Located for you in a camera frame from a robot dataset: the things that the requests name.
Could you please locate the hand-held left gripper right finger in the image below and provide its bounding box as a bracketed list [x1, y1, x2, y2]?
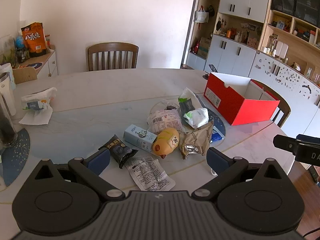
[191, 147, 288, 202]

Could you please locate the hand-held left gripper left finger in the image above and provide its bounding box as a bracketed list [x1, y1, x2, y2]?
[32, 148, 125, 202]

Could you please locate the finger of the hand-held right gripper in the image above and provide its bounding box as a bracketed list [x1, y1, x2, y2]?
[273, 134, 298, 155]

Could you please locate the black snack packet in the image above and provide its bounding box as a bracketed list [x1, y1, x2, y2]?
[98, 134, 139, 169]

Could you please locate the brown wrapper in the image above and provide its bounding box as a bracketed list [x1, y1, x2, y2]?
[179, 120, 215, 160]

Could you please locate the light blue carton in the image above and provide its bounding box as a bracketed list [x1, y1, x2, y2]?
[123, 124, 158, 152]

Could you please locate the clear printed wrapper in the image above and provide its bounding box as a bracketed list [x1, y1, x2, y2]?
[124, 156, 176, 192]

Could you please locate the yellow bread toy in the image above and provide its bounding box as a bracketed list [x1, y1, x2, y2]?
[153, 127, 180, 159]

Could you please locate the red cardboard box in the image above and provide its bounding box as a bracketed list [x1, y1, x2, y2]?
[204, 72, 280, 126]

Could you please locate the clear labelled plastic bag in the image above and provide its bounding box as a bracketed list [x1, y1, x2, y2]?
[147, 99, 184, 135]

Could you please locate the white tissue pack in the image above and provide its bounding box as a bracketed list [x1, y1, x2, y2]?
[21, 87, 57, 111]

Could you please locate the white marble desktop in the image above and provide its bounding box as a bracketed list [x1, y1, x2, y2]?
[0, 67, 297, 205]

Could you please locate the small blue packet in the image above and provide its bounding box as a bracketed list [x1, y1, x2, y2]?
[211, 127, 224, 142]

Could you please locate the wooden slat-back chair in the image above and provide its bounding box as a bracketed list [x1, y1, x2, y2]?
[251, 79, 292, 128]
[87, 42, 139, 72]

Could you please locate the blue speckled placemat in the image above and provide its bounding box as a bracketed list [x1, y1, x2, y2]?
[0, 128, 31, 187]
[195, 94, 227, 144]

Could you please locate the white green wrapper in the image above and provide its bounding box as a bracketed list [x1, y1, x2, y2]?
[183, 107, 209, 128]

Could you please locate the dark green packet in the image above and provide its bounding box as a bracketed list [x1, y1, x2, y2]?
[178, 87, 200, 125]

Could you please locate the white paper napkin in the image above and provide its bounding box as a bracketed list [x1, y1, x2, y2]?
[19, 105, 53, 125]

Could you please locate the black phone stand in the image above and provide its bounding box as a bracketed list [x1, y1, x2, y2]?
[202, 64, 218, 80]

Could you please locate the white canister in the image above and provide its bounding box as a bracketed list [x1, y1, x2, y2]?
[275, 41, 288, 58]

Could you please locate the dark glass jar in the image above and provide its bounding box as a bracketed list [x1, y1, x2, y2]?
[0, 97, 18, 148]

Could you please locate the white side cabinet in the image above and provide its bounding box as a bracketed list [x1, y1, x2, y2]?
[11, 45, 59, 84]

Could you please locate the white kettle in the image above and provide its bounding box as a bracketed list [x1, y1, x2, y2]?
[0, 72, 17, 117]

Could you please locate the brown cardboard box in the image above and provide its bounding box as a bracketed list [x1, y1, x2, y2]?
[197, 37, 212, 59]

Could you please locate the orange snack bag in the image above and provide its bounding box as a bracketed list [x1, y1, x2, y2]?
[21, 22, 48, 57]

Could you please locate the glass terrarium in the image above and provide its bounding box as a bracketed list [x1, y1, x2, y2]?
[0, 34, 17, 65]

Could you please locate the white tote bag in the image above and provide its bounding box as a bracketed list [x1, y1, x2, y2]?
[194, 5, 209, 23]

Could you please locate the white wall cabinet unit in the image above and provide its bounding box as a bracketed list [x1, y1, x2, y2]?
[185, 0, 320, 135]

